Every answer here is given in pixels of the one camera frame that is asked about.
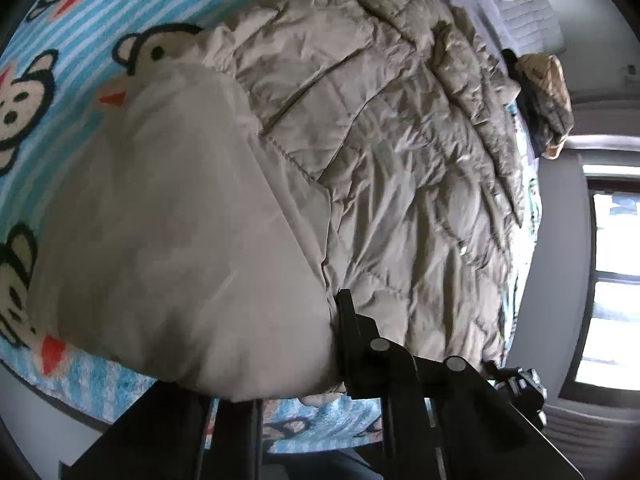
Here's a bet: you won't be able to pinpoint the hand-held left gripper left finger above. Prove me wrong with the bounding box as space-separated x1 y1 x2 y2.
59 382 265 480

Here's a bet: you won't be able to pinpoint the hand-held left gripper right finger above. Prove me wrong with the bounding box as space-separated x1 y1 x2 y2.
334 288 583 480

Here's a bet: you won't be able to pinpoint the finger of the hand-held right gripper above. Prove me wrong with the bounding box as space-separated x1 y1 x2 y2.
482 359 547 428

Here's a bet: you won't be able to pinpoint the beige puffer jacket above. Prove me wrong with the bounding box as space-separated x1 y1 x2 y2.
27 0 528 406

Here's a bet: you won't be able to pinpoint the black folded clothes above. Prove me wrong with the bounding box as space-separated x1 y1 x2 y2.
502 49 551 158

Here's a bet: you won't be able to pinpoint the window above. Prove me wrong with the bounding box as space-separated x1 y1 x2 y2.
557 162 640 411

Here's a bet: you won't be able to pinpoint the beige quilted folded garment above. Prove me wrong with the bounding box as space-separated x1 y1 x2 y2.
515 52 576 160

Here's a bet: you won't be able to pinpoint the grey quilted headboard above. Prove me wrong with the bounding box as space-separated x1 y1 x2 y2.
492 0 568 56

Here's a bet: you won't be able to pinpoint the blue monkey printed blanket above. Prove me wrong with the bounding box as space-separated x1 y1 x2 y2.
0 0 543 456

